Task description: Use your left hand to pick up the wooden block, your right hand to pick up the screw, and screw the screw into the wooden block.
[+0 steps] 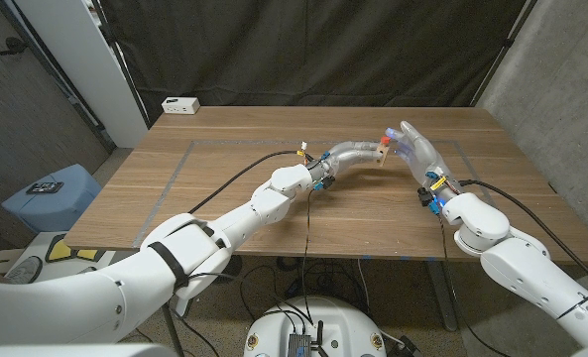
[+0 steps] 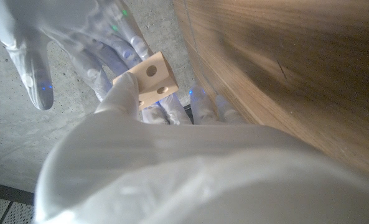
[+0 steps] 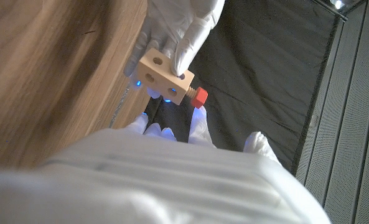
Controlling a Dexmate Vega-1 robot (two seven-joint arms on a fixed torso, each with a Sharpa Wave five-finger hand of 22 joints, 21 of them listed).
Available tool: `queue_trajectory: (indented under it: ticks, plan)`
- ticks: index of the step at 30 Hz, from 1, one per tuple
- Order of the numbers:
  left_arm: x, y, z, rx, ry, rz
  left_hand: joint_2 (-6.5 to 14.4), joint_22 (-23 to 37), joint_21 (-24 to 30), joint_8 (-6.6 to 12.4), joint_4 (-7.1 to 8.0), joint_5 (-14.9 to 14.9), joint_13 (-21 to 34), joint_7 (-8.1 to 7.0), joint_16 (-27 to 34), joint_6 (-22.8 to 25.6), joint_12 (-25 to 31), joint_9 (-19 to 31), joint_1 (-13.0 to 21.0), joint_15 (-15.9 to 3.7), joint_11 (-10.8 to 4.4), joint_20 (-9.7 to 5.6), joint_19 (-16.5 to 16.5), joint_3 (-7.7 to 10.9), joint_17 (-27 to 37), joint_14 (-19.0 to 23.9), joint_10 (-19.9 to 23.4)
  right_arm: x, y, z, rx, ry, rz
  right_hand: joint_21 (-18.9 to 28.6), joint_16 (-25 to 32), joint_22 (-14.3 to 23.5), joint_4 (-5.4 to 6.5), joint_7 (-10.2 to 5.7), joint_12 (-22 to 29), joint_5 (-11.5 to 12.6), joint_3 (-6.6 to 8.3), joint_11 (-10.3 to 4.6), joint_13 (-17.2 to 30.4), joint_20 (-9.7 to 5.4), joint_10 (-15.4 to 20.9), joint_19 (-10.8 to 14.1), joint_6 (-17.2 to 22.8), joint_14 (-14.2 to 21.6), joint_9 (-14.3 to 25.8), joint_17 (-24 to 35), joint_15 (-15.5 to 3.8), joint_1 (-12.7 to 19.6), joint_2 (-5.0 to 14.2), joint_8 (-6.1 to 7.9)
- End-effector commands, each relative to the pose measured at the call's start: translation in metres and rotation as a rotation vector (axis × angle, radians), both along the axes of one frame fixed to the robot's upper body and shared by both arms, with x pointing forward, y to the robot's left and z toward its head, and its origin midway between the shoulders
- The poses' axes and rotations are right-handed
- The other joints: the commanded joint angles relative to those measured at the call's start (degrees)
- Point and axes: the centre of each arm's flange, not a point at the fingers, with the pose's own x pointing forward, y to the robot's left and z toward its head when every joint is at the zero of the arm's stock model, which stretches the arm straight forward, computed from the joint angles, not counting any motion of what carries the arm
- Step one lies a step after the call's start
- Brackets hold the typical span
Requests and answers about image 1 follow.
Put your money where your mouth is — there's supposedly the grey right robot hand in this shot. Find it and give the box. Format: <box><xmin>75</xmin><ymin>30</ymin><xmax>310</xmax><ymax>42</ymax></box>
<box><xmin>385</xmin><ymin>120</ymin><xmax>467</xmax><ymax>198</ymax></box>

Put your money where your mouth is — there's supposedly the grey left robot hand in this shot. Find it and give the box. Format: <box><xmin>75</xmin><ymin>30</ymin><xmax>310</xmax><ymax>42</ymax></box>
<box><xmin>308</xmin><ymin>140</ymin><xmax>384</xmax><ymax>181</ymax></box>

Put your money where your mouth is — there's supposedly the black backdrop curtain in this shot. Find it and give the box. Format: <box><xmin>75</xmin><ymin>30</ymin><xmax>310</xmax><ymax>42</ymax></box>
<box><xmin>97</xmin><ymin>0</ymin><xmax>528</xmax><ymax>123</ymax></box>

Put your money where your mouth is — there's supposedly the black backdrop stand pole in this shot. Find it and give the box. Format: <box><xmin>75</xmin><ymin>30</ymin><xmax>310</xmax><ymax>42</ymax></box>
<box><xmin>469</xmin><ymin>0</ymin><xmax>540</xmax><ymax>108</ymax></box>
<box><xmin>88</xmin><ymin>0</ymin><xmax>152</xmax><ymax>129</ymax></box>

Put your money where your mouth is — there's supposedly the grey table leg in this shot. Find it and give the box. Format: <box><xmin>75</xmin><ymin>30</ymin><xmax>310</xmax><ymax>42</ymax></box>
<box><xmin>424</xmin><ymin>260</ymin><xmax>459</xmax><ymax>332</ymax></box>

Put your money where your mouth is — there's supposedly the round black floor fan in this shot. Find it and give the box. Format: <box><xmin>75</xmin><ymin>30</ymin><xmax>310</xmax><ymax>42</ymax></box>
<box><xmin>226</xmin><ymin>254</ymin><xmax>244</xmax><ymax>280</ymax></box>

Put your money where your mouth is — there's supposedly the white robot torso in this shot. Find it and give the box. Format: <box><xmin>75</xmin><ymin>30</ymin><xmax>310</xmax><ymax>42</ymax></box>
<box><xmin>242</xmin><ymin>296</ymin><xmax>388</xmax><ymax>357</ymax></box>

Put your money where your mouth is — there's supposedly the white power outlet box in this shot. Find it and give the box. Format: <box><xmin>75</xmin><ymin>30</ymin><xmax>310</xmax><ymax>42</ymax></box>
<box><xmin>161</xmin><ymin>96</ymin><xmax>201</xmax><ymax>115</ymax></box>

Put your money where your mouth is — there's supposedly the grey electronics module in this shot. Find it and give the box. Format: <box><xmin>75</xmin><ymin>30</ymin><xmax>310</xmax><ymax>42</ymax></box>
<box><xmin>287</xmin><ymin>332</ymin><xmax>313</xmax><ymax>357</ymax></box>

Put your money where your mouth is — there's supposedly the white pillar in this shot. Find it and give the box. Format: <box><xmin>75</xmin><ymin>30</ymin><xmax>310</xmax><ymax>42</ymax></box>
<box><xmin>13</xmin><ymin>0</ymin><xmax>149</xmax><ymax>149</ymax></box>

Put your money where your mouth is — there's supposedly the blue padded stool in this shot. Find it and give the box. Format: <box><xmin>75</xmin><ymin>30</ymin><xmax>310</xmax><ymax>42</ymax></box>
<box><xmin>0</xmin><ymin>164</ymin><xmax>103</xmax><ymax>234</ymax></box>

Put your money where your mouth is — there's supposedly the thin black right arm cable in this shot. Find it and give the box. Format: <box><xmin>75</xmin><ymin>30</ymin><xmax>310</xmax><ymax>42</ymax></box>
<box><xmin>435</xmin><ymin>210</ymin><xmax>513</xmax><ymax>357</ymax></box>

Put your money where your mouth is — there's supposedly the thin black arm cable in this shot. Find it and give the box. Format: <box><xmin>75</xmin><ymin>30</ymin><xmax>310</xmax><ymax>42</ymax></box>
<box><xmin>186</xmin><ymin>189</ymin><xmax>317</xmax><ymax>328</ymax></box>
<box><xmin>435</xmin><ymin>210</ymin><xmax>513</xmax><ymax>357</ymax></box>

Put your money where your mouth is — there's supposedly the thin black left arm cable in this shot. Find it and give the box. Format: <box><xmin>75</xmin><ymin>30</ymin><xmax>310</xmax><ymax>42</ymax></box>
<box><xmin>186</xmin><ymin>189</ymin><xmax>317</xmax><ymax>328</ymax></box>

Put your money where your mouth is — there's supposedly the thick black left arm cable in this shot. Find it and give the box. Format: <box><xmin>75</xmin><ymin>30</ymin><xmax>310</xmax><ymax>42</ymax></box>
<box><xmin>188</xmin><ymin>150</ymin><xmax>309</xmax><ymax>215</ymax></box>

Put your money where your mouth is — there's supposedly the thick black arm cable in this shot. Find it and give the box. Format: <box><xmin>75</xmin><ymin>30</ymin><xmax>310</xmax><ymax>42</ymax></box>
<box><xmin>188</xmin><ymin>150</ymin><xmax>309</xmax><ymax>215</ymax></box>
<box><xmin>459</xmin><ymin>178</ymin><xmax>588</xmax><ymax>296</ymax></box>

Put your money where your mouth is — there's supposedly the black floor cable tangle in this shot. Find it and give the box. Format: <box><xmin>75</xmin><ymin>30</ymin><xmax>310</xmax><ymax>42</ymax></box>
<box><xmin>238</xmin><ymin>255</ymin><xmax>374</xmax><ymax>318</ymax></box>

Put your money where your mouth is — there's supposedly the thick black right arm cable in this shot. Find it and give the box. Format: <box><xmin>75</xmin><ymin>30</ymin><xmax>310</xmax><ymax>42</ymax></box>
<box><xmin>459</xmin><ymin>178</ymin><xmax>588</xmax><ymax>296</ymax></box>

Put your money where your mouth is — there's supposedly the black wall rail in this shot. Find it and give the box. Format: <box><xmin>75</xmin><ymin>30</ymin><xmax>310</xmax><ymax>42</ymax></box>
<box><xmin>0</xmin><ymin>0</ymin><xmax>117</xmax><ymax>151</ymax></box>

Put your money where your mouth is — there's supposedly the black door handle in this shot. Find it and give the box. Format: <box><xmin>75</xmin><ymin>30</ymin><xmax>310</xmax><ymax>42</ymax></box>
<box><xmin>0</xmin><ymin>37</ymin><xmax>30</xmax><ymax>57</ymax></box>

